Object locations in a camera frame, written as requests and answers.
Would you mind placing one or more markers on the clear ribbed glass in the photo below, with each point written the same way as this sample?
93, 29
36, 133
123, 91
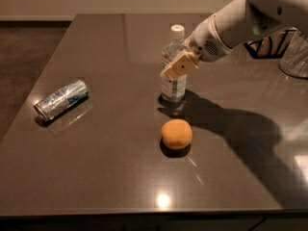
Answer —
295, 60

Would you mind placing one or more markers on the clear blue plastic bottle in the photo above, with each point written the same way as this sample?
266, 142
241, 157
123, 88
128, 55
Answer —
173, 90

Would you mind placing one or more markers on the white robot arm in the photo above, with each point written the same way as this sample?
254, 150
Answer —
239, 21

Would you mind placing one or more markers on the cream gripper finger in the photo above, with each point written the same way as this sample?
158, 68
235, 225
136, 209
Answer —
183, 64

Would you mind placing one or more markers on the orange fruit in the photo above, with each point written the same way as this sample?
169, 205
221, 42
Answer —
176, 134

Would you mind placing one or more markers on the black wire basket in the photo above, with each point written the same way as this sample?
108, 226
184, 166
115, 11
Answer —
271, 47

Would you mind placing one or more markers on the silver blue drink can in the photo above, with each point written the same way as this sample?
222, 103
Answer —
61, 100

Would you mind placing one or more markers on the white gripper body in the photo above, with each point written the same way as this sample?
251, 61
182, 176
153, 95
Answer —
205, 46

